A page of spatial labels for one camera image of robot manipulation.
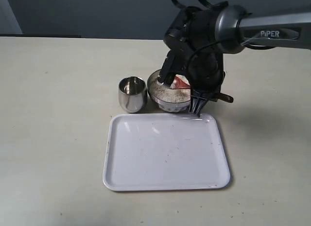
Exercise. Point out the steel bowl of rice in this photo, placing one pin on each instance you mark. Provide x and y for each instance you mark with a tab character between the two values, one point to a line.
169	100

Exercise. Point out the white plastic tray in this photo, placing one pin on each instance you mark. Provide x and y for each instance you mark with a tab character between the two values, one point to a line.
164	152

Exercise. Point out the small steel cup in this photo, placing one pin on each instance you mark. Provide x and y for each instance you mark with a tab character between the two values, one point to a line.
132	94

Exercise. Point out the dark wooden spoon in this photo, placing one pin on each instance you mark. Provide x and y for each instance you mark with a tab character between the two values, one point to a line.
180	82

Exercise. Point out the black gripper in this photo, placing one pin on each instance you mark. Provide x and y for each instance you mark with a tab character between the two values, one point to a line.
193	53

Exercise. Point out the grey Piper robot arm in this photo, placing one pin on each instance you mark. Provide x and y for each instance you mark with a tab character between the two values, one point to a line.
237	29

